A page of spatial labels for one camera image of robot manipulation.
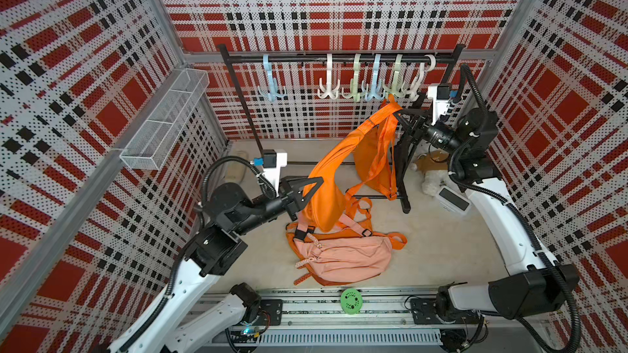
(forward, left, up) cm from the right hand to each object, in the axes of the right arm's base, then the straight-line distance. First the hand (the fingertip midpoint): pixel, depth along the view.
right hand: (396, 111), depth 63 cm
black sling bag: (+5, -7, -20) cm, 22 cm away
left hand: (-19, +19, -4) cm, 27 cm away
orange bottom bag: (-16, +31, -42) cm, 54 cm away
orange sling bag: (-2, +4, -16) cm, 17 cm away
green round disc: (-37, +12, -42) cm, 57 cm away
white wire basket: (+13, +85, -24) cm, 89 cm away
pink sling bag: (-26, +14, -39) cm, 49 cm away
